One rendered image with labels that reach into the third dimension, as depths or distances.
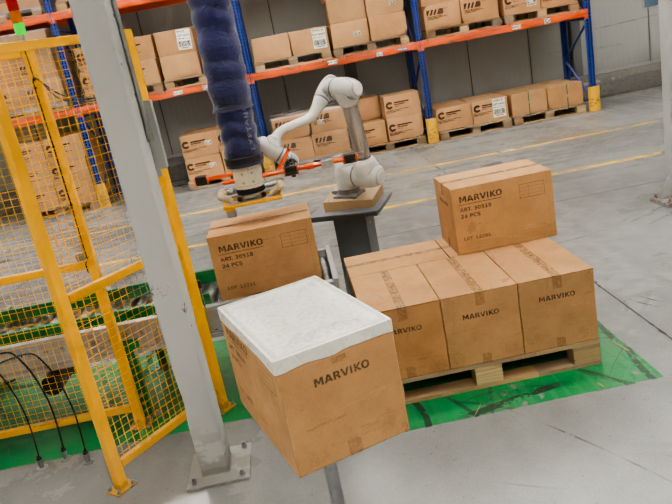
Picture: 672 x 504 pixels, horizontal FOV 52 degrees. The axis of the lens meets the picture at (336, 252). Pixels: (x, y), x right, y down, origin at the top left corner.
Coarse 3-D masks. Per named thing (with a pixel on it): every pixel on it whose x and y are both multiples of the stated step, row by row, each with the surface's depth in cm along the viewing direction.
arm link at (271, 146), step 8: (320, 96) 439; (312, 104) 441; (320, 104) 439; (312, 112) 438; (320, 112) 441; (296, 120) 434; (304, 120) 435; (312, 120) 438; (280, 128) 430; (288, 128) 432; (296, 128) 435; (264, 136) 426; (272, 136) 425; (280, 136) 429; (264, 144) 422; (272, 144) 423; (280, 144) 427; (264, 152) 424; (272, 152) 424; (280, 152) 425
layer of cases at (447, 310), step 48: (432, 240) 440; (384, 288) 374; (432, 288) 362; (480, 288) 349; (528, 288) 347; (576, 288) 350; (432, 336) 350; (480, 336) 353; (528, 336) 355; (576, 336) 357
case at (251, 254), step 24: (240, 216) 423; (264, 216) 411; (288, 216) 399; (216, 240) 386; (240, 240) 388; (264, 240) 389; (288, 240) 391; (312, 240) 392; (216, 264) 390; (240, 264) 392; (264, 264) 393; (288, 264) 395; (312, 264) 396; (240, 288) 396; (264, 288) 397
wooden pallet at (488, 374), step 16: (544, 352) 358; (576, 352) 360; (592, 352) 361; (464, 368) 357; (480, 368) 358; (496, 368) 358; (528, 368) 368; (544, 368) 365; (560, 368) 362; (576, 368) 362; (448, 384) 367; (464, 384) 364; (480, 384) 360; (496, 384) 361; (416, 400) 360
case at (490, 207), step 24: (480, 168) 429; (504, 168) 417; (528, 168) 405; (456, 192) 392; (480, 192) 393; (504, 192) 395; (528, 192) 396; (552, 192) 397; (456, 216) 396; (480, 216) 397; (504, 216) 399; (528, 216) 400; (552, 216) 402; (456, 240) 400; (480, 240) 401; (504, 240) 403; (528, 240) 404
